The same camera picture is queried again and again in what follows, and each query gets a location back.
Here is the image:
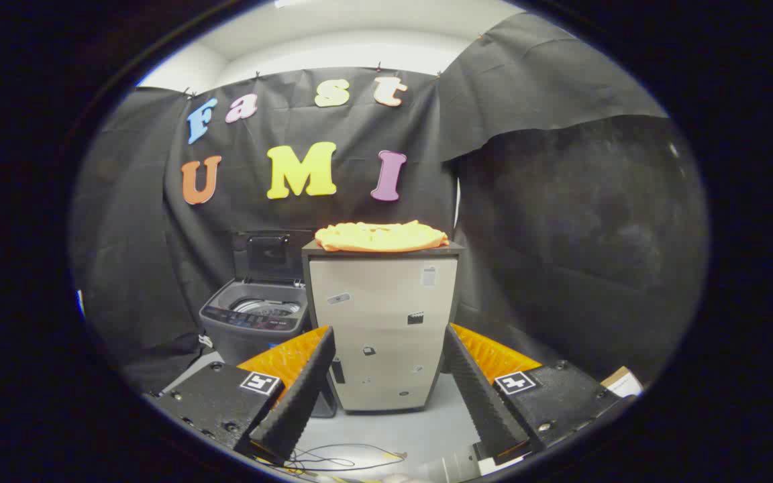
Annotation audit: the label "thin black floor cables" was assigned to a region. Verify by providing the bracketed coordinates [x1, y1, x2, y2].
[256, 441, 407, 478]

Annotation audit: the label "beige cabinet with dark top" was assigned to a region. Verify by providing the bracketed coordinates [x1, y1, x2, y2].
[301, 240, 466, 413]

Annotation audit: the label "grey washing machine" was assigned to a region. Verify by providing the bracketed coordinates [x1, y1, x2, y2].
[200, 278, 338, 418]

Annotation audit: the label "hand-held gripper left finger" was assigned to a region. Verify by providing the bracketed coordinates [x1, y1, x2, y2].
[148, 327, 337, 467]

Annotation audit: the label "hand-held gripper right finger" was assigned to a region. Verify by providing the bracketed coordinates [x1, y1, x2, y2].
[444, 323, 635, 464]

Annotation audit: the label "orange polo shirt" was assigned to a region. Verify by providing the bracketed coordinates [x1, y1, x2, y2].
[315, 221, 450, 253]

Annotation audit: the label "brown cardboard piece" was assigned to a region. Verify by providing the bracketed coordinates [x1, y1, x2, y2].
[600, 366, 644, 398]

